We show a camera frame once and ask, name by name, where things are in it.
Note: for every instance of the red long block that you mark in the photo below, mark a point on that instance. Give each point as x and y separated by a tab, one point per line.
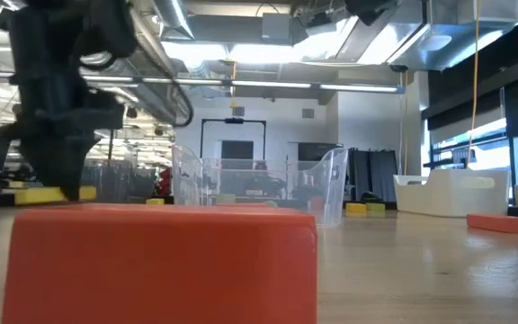
502	223

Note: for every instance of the green long block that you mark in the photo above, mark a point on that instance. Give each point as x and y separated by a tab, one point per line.
375	207

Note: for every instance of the grey ceiling box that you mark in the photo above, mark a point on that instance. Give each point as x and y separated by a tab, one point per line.
277	29

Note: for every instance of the grey translucent plastic bin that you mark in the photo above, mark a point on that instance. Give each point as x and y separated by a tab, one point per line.
119	184

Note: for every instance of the green rounded block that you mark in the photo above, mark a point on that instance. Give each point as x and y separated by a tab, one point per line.
271	204

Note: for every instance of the red background object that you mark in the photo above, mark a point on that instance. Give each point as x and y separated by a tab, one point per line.
165	182

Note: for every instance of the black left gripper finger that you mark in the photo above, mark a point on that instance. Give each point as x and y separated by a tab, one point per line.
86	150
56	157

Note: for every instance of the round silver ventilation duct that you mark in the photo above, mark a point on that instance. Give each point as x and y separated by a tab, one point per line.
151	96

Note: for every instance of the yellow rectangular block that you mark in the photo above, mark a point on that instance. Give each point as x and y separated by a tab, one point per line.
356	207
155	202
34	195

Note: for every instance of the dark grey curtain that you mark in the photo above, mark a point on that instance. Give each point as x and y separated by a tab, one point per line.
376	175

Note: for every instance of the rectangular silver ventilation duct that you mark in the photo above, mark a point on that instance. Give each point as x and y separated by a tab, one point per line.
448	49

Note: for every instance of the white plastic bin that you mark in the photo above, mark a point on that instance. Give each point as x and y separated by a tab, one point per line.
448	198

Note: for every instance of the clear plastic bin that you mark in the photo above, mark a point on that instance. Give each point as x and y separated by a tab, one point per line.
286	180

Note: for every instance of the green cube block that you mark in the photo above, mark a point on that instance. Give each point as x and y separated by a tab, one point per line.
225	198

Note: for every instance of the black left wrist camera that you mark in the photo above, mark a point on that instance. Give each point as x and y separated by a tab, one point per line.
108	117

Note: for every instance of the red rectangular block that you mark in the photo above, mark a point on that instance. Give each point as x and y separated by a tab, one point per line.
160	270

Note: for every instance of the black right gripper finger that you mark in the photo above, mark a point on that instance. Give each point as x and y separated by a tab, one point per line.
369	11

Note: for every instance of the long ceiling light bar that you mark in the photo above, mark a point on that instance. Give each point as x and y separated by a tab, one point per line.
277	84

